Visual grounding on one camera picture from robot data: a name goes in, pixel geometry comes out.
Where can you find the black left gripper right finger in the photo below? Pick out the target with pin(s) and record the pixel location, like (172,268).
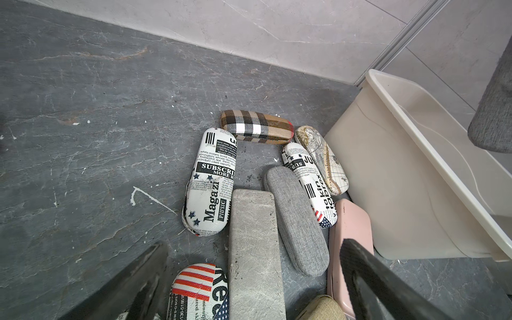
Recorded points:
(374,285)

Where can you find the grey fabric case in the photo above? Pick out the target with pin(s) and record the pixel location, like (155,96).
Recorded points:
(302,237)

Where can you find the stone grey case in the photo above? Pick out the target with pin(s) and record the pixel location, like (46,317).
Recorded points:
(254,268)

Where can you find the newspaper flag case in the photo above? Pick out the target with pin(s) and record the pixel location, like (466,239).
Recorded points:
(200,291)

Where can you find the tan fabric case front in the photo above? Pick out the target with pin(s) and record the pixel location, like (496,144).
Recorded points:
(323,307)

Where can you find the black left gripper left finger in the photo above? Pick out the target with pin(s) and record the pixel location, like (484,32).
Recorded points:
(139,288)

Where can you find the plaid glasses case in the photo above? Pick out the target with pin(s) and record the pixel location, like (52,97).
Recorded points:
(257,127)

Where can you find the map print glasses case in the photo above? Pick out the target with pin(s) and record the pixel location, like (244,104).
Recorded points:
(326,161)

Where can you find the newspaper print case centre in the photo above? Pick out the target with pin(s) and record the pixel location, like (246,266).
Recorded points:
(297,159)

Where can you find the pink flat case right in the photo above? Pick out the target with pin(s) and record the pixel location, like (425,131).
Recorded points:
(352,229)

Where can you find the beige plastic storage bin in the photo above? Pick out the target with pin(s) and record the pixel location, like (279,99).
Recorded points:
(429,192)

